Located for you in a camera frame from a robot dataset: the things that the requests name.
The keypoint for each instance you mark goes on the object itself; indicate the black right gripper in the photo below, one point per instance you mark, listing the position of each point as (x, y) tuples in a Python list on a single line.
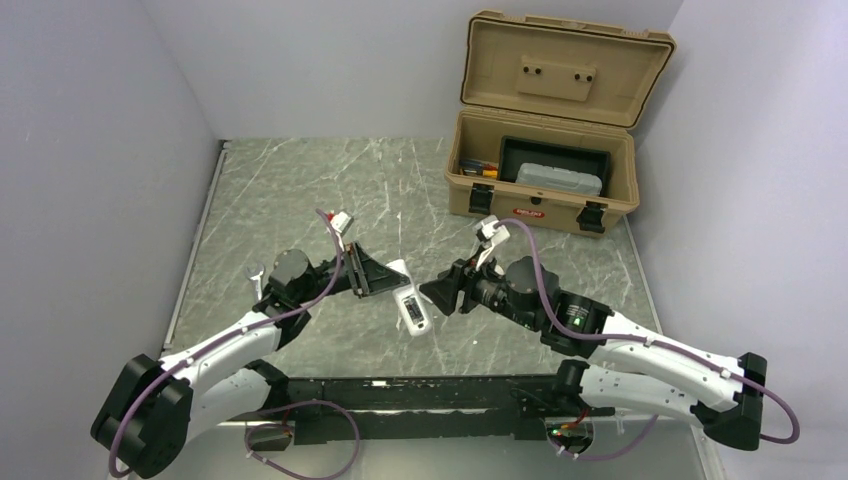
[(464, 276)]

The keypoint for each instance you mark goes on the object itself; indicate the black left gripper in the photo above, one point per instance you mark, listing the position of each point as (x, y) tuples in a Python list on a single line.
[(371, 277)]

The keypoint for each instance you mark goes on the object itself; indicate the white remote control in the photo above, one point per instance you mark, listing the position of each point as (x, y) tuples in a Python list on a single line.
[(408, 289)]

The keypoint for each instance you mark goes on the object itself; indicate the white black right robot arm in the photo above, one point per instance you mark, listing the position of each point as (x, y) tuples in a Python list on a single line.
[(610, 361)]

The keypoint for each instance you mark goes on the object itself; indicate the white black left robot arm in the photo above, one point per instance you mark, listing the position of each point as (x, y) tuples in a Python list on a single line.
[(156, 406)]

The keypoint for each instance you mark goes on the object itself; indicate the screwdrivers in toolbox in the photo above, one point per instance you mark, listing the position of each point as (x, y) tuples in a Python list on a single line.
[(473, 167)]

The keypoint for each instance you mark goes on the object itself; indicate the silver wrench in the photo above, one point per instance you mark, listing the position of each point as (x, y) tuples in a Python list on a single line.
[(255, 276)]

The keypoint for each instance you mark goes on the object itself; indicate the grey plastic case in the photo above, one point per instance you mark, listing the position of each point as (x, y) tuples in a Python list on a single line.
[(559, 179)]

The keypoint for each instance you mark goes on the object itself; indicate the black toolbox tray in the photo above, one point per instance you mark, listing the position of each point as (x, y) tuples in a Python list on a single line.
[(518, 151)]

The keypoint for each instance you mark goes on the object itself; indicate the tan plastic toolbox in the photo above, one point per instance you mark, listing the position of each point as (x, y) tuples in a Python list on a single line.
[(554, 80)]

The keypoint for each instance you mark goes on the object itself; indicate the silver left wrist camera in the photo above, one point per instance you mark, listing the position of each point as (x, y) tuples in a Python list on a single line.
[(340, 223)]

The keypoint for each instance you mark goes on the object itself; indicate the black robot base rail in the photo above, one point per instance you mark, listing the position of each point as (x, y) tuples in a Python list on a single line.
[(391, 408)]

